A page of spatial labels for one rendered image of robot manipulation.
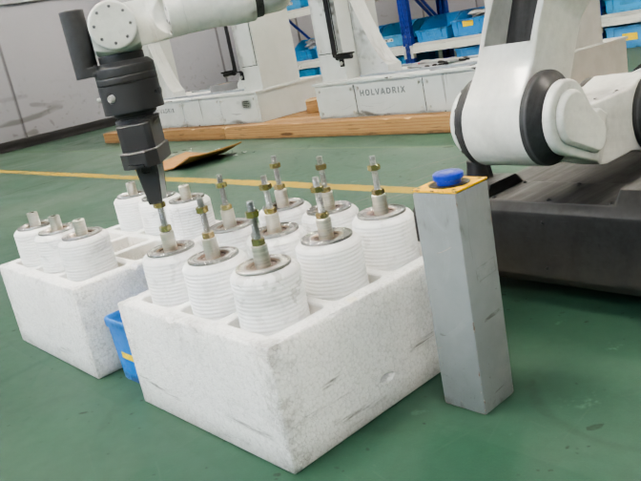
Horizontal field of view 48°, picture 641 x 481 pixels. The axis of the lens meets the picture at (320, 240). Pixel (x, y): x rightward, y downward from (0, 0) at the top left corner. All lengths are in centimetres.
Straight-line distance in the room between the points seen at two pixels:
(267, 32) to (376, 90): 106
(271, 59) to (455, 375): 358
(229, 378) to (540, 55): 65
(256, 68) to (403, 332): 346
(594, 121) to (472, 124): 18
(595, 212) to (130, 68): 74
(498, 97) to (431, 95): 227
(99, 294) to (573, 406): 83
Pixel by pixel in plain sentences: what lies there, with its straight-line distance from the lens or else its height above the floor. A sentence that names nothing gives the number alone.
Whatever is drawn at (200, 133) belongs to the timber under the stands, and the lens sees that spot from 480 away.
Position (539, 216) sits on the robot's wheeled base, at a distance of 127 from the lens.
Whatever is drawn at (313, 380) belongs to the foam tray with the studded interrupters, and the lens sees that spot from 95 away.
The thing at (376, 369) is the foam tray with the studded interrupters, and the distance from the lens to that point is 103.
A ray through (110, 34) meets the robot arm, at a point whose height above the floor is 58.
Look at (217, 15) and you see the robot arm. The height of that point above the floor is 58.
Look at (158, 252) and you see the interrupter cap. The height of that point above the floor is 25.
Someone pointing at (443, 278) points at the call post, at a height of 19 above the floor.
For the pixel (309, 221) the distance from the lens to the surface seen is 117.
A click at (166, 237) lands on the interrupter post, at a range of 114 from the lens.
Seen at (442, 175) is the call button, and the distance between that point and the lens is 94.
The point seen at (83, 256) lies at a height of 22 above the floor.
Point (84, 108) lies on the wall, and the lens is 775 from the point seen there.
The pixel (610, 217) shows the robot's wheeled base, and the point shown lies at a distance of 121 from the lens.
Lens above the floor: 53
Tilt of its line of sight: 16 degrees down
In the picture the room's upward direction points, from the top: 11 degrees counter-clockwise
